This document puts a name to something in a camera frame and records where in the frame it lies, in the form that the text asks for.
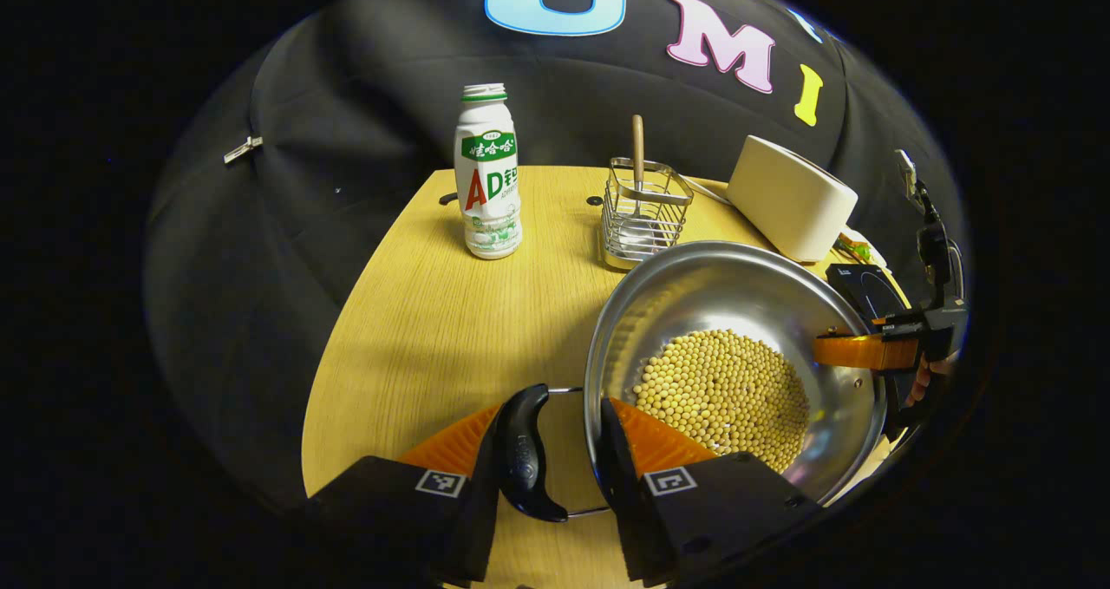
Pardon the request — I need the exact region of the black induction cooktop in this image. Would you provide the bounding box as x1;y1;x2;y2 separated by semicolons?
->
824;264;911;334

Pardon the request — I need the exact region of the pile of yellow soybeans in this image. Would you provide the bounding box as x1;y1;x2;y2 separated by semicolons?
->
631;329;812;475

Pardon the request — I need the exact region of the white toaster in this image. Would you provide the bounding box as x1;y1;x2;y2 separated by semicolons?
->
726;134;859;264

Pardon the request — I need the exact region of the wire mesh utensil holder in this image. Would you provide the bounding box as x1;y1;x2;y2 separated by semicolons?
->
600;157;695;271

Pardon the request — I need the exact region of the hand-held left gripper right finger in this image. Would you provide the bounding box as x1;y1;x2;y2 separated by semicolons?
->
598;396;825;588

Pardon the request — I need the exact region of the white drink bottle green label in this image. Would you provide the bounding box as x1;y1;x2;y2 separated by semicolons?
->
454;83;524;261

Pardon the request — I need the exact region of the black backdrop cloth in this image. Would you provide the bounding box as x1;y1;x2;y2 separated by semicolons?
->
143;0;968;512

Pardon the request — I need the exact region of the white toaster cable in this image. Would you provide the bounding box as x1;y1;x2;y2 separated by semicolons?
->
681;175;734;206

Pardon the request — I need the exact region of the sandwich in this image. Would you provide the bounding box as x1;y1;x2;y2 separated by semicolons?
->
834;233;877;265

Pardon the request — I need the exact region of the wooden-handled spoon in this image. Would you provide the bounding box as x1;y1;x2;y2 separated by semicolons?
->
617;115;660;256

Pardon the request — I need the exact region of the steel pot with black handles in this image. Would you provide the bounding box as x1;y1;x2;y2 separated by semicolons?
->
497;240;890;523

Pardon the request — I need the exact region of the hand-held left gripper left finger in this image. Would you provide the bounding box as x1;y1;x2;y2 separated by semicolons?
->
304;402;521;586

